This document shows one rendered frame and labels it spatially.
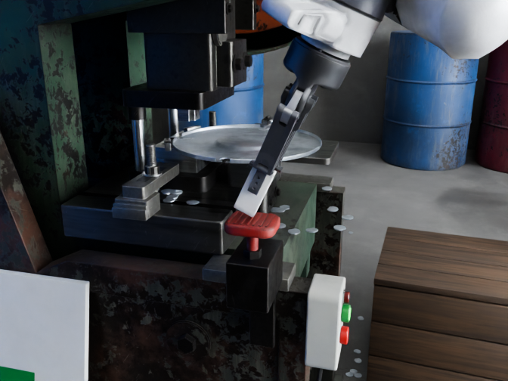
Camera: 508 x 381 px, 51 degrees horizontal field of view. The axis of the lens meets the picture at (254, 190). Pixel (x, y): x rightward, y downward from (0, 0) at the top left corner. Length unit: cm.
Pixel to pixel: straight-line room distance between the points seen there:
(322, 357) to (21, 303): 53
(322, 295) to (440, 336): 76
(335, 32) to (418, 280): 99
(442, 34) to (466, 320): 102
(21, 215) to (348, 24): 66
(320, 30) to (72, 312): 64
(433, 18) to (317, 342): 50
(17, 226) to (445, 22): 75
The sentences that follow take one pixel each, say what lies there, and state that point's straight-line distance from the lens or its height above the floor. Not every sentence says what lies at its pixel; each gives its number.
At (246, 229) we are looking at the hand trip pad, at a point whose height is 76.
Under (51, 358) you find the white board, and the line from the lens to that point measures 105.
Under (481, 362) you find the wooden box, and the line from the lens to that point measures 158.
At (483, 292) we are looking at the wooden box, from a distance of 149.
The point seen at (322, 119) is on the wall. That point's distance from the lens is 440.
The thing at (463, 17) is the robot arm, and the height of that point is 102.
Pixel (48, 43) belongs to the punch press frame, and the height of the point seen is 97.
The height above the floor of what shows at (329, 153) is 78.
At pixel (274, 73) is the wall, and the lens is 442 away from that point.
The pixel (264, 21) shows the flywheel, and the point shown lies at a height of 100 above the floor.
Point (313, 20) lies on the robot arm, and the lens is 59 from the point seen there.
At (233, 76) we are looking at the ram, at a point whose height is 91.
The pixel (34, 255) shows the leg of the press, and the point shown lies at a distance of 103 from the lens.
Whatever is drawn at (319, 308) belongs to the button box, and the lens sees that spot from 82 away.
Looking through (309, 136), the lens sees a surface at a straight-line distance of 110.
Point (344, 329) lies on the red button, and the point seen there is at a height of 55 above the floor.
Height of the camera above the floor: 103
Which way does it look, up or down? 19 degrees down
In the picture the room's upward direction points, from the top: straight up
